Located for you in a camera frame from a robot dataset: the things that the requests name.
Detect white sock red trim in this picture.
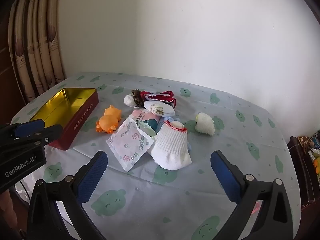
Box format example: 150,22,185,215
148,120,192,171

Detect person's left forearm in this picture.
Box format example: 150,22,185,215
0,192,14,232

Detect white floral print packet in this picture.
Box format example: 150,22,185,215
105,117,155,172

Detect small orange rubber toy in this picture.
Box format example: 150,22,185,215
104,106,122,118

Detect dark wooden cabinet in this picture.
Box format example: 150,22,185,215
287,135,320,212

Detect red tin box gold inside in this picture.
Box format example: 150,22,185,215
27,88,99,151

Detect cloud print tablecloth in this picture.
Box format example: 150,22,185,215
11,72,302,240

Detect pink teal wet wipes pack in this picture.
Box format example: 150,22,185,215
132,109,160,138

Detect white fluffy sock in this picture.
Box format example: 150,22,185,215
195,112,215,137

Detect large orange rubber toy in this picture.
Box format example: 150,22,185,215
95,115,119,134

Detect small white sock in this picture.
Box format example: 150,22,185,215
124,94,137,107

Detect brown patterned cloth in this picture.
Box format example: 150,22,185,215
131,89,145,108

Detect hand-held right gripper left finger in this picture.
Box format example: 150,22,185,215
26,151,108,240

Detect beige patterned curtain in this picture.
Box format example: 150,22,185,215
7,0,66,103

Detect red satin cloth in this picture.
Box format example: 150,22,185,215
139,90,176,108

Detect colourful clutter pile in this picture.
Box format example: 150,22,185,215
297,129,320,177

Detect light blue terry towel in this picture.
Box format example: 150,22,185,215
155,115,193,165

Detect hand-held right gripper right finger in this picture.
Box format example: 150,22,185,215
210,151,293,240

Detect white towel gold print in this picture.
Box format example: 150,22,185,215
143,100,175,117

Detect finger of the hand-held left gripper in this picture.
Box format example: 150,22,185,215
15,124,63,147
10,119,45,138

